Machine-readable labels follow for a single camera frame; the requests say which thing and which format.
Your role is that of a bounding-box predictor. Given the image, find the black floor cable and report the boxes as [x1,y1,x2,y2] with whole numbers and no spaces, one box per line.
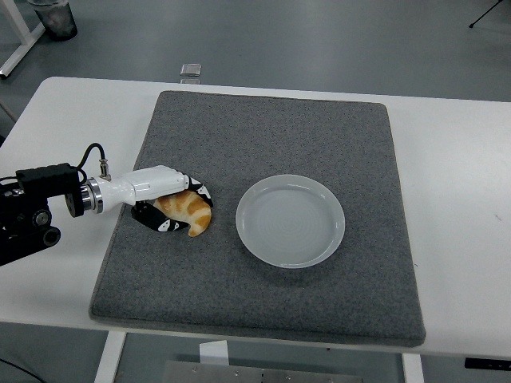
[0,357,45,383]

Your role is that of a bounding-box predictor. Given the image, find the black tripod leg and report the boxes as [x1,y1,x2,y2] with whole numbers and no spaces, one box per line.
[469,0,505,29]

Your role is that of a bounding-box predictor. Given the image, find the white table frame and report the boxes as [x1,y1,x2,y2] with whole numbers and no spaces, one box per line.
[0,0,46,80]

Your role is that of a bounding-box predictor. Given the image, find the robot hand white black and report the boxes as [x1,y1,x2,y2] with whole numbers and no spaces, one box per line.
[95,164,215,235]

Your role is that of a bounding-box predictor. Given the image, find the grey felt mat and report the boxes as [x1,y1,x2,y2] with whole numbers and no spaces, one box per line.
[88,89,427,349]

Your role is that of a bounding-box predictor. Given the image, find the light grey round plate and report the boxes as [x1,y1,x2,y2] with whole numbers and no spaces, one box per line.
[235,174,347,270]

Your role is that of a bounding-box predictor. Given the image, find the white label under table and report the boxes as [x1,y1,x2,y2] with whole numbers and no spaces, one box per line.
[198,341,229,366]

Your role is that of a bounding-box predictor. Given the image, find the croissant bread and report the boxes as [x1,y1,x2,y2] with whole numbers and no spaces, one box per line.
[153,190,212,238]

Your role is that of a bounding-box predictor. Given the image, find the white table leg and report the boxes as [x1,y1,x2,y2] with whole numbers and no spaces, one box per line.
[401,353,425,383]
[94,330,128,383]

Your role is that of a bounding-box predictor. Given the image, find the black box under table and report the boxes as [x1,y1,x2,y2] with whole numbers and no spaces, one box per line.
[464,357,511,370]

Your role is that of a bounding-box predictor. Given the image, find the trash bin with bag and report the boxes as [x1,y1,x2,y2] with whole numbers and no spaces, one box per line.
[32,0,78,41]

